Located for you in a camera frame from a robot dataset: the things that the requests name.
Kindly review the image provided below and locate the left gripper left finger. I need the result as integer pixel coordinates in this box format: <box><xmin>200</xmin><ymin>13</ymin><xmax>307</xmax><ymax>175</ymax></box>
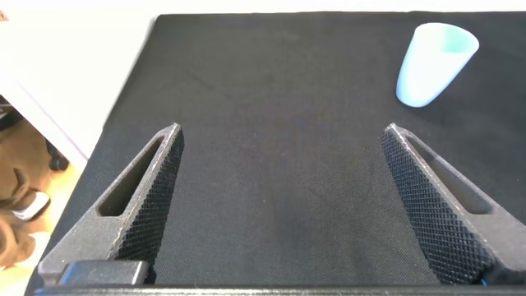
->
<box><xmin>37</xmin><ymin>122</ymin><xmax>186</xmax><ymax>285</ymax></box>

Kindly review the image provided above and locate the grey white shoe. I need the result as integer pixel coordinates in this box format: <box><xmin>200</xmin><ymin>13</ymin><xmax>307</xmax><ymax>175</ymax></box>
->
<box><xmin>11</xmin><ymin>190</ymin><xmax>52</xmax><ymax>223</ymax></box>

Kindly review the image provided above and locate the black caster wheel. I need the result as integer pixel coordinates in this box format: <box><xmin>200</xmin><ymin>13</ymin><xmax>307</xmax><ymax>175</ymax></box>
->
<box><xmin>47</xmin><ymin>141</ymin><xmax>71</xmax><ymax>173</ymax></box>

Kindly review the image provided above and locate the black table cloth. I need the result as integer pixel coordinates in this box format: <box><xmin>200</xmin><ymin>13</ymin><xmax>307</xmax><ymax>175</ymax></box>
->
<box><xmin>24</xmin><ymin>11</ymin><xmax>526</xmax><ymax>289</ymax></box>

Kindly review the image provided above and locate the light blue plastic cup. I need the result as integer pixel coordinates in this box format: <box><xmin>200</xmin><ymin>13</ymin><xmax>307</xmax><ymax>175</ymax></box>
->
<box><xmin>395</xmin><ymin>22</ymin><xmax>481</xmax><ymax>109</ymax></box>

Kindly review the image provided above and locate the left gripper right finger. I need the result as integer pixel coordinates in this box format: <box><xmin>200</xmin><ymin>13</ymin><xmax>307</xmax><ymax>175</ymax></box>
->
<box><xmin>380</xmin><ymin>123</ymin><xmax>526</xmax><ymax>286</ymax></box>

